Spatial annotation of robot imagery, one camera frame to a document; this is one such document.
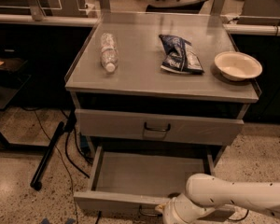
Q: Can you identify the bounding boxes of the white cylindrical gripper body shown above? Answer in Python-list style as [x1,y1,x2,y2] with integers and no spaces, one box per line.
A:
[155,193,216,224]

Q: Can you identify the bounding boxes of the grey drawer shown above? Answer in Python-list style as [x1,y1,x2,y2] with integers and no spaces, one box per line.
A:
[74,146,214,215]
[75,109,244,146]

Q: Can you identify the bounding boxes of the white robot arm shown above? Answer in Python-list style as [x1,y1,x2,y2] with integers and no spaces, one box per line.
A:
[156,174,280,224]

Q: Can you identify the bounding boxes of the grey top drawer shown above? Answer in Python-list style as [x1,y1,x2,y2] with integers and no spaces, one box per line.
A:
[75,109,244,146]

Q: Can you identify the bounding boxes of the grey drawer cabinet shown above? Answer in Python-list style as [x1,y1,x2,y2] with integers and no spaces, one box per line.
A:
[66,13,258,159]

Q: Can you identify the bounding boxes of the black stand leg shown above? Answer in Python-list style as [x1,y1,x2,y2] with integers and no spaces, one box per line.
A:
[30,121,64,191]

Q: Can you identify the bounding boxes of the blue chip bag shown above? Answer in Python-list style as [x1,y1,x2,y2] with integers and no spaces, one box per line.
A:
[159,35,204,75]

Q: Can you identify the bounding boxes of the white bowl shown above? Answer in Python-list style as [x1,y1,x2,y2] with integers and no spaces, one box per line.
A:
[215,51,262,81]

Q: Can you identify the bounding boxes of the clear plastic water bottle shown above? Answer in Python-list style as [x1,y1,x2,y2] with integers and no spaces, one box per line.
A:
[101,33,119,73]

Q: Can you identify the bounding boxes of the black office chair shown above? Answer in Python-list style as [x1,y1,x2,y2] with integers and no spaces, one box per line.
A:
[146,0,209,14]

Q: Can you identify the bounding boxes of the black side cart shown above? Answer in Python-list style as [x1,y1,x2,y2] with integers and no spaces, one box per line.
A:
[0,49,30,151]

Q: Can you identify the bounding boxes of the black cable loop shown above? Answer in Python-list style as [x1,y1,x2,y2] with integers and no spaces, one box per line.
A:
[228,208,250,222]

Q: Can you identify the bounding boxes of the black floor cable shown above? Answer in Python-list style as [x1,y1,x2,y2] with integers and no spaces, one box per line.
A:
[64,109,103,224]

